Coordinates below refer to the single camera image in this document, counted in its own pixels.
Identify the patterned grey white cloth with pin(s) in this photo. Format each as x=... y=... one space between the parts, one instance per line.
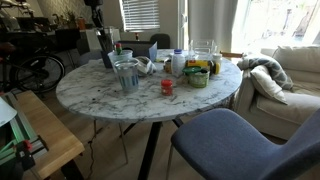
x=146 y=66

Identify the small jar with red lid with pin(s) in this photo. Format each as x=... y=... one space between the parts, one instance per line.
x=166 y=87

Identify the black and yellow jar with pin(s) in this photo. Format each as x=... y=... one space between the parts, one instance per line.
x=213 y=68

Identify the yellow box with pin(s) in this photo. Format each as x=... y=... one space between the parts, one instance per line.
x=199 y=63

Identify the orange canister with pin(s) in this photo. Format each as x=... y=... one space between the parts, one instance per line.
x=81 y=23

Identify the white lampshade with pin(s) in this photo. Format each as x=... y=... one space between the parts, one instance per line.
x=5 y=111

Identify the beige curtain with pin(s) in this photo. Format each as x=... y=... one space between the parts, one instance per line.
x=210 y=23

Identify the clear round plastic container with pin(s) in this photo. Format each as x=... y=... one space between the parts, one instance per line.
x=115 y=59

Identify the white bottle with blue cap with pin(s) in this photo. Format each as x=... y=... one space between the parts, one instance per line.
x=177 y=63

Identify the clear tumbler with blue stripes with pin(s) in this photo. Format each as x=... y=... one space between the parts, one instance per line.
x=126 y=78

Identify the black bicycle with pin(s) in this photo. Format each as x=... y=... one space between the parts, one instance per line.
x=36 y=58

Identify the green lidded container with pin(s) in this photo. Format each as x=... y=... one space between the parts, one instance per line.
x=198 y=79

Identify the tiny red bottle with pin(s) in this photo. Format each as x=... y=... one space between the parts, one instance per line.
x=136 y=36

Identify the cream pillow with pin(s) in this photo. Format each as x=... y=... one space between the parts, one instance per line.
x=266 y=85

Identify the dark chair back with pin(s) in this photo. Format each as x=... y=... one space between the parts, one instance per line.
x=160 y=40

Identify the black cabinet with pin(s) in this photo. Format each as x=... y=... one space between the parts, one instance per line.
x=66 y=38

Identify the blue box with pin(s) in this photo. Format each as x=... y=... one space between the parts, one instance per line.
x=140 y=48

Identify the beige sofa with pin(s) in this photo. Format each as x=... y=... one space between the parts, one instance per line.
x=300 y=100

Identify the grey patterned blanket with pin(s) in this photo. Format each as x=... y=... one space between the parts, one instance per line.
x=276 y=70

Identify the blue upholstered chair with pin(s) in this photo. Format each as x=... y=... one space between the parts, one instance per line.
x=226 y=146

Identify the potted plant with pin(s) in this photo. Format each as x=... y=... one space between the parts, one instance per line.
x=70 y=18

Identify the white window blinds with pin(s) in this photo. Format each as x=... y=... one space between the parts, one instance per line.
x=140 y=16

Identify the small white jar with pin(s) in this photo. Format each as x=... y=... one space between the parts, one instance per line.
x=217 y=58

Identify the green rail tool red knob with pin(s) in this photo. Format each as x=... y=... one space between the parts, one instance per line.
x=23 y=146

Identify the green bottle with red cap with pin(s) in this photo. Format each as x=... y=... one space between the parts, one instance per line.
x=118 y=50

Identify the clear plastic bin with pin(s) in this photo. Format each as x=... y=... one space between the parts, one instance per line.
x=201 y=46

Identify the black table legs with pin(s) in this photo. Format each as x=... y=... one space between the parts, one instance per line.
x=150 y=146

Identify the wooden bench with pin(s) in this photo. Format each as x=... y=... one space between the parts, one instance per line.
x=46 y=133

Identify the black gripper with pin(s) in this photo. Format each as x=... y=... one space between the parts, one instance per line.
x=93 y=6

